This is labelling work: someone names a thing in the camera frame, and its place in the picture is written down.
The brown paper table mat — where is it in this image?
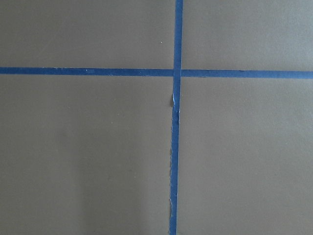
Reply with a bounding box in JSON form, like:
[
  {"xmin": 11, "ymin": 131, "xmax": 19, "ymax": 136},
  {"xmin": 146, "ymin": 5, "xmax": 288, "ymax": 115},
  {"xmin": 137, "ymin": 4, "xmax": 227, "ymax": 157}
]
[{"xmin": 0, "ymin": 0, "xmax": 313, "ymax": 235}]

